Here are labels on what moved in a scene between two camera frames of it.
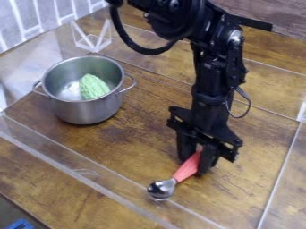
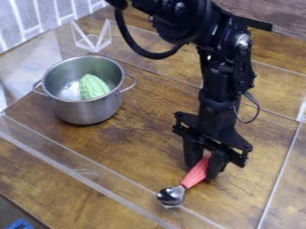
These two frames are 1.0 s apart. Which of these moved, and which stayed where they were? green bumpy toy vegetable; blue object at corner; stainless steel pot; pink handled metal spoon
Moved: pink handled metal spoon
Stayed: blue object at corner; green bumpy toy vegetable; stainless steel pot
